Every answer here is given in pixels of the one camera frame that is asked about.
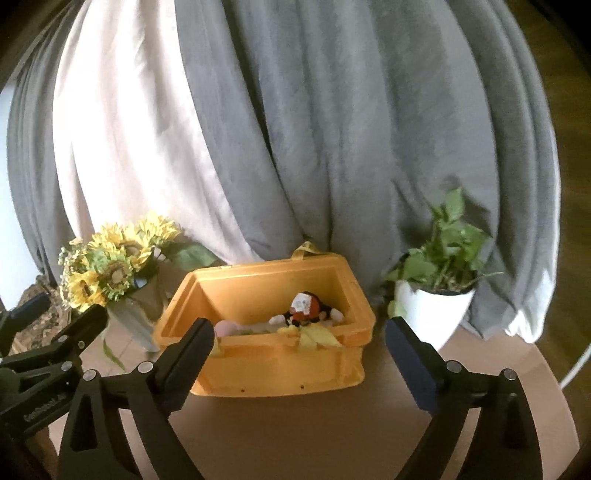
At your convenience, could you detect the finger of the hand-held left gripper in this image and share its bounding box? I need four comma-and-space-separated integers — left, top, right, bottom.
0, 292, 51, 354
0, 304, 109, 385

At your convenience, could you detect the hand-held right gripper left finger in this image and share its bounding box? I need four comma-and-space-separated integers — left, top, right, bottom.
58, 318, 216, 480

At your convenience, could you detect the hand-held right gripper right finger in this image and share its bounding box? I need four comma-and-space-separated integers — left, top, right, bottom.
385, 318, 543, 480

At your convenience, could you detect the orange plastic crate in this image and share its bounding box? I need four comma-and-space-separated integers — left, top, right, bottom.
152, 241, 377, 398

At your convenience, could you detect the mouse plush toy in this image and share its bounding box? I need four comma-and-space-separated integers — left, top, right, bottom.
269, 291, 346, 329

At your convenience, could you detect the brown wicker basket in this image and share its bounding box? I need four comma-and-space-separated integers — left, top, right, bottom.
9, 276, 70, 354

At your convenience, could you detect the grey ribbed vase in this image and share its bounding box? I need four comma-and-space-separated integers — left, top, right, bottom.
108, 277, 168, 354

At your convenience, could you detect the white plant pot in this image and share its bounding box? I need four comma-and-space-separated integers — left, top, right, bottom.
394, 279, 476, 352

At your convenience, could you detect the yellow sunflower bouquet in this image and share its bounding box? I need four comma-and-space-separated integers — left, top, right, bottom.
58, 211, 218, 315

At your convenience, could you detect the green leafy plant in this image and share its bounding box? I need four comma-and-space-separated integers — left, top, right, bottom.
381, 187, 504, 319

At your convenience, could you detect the white metal tube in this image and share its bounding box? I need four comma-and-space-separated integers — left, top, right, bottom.
556, 342, 591, 391

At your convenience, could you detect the beige curtain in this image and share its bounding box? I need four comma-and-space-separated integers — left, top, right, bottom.
53, 0, 301, 278

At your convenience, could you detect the grey curtain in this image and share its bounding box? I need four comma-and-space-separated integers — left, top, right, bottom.
7, 0, 561, 344

